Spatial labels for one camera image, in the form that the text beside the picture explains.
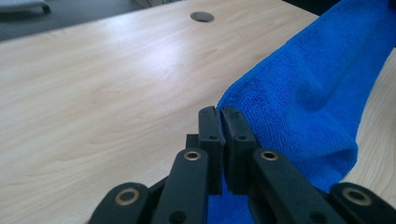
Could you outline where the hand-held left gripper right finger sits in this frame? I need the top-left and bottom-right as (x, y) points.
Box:
(219, 106), (262, 194)

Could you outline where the blue microfibre cloth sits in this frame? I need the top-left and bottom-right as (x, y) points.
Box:
(206, 0), (396, 224)

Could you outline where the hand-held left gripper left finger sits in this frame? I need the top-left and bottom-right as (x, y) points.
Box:
(186, 105), (226, 196)

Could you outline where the round table cable hole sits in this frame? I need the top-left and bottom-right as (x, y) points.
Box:
(190, 11), (216, 23)

